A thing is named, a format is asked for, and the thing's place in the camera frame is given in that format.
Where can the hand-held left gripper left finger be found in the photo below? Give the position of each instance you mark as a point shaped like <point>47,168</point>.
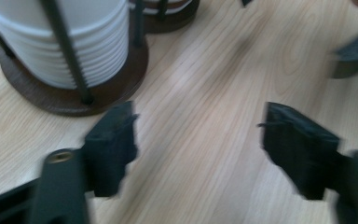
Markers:
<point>110,149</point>

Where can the stack of white paper cups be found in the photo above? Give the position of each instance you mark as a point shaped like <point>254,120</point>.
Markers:
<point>101,46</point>

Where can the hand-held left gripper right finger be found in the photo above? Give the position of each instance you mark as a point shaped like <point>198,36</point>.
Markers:
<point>301,155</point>

